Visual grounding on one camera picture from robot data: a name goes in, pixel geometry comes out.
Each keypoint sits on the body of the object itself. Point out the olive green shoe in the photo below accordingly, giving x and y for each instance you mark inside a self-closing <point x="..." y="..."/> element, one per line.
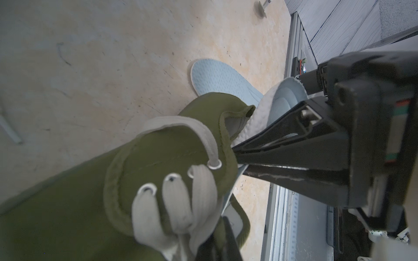
<point x="156" y="198"/>

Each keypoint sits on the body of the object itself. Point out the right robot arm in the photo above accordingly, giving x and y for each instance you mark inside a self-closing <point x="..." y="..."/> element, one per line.
<point x="348" y="234"/>

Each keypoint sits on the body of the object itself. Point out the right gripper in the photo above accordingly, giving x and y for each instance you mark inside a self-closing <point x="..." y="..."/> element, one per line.
<point x="364" y="129"/>

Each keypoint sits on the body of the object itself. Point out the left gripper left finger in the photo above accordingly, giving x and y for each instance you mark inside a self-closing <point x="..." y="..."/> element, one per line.
<point x="207" y="251"/>

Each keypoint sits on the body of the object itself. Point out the grey insole one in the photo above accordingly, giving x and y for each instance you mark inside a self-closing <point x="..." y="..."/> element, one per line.
<point x="209" y="75"/>
<point x="275" y="103"/>

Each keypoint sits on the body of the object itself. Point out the small grey spoon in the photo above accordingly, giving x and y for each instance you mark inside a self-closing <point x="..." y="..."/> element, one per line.
<point x="261" y="7"/>

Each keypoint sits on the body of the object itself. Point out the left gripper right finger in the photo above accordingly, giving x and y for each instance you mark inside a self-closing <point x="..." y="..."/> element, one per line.
<point x="230" y="250"/>

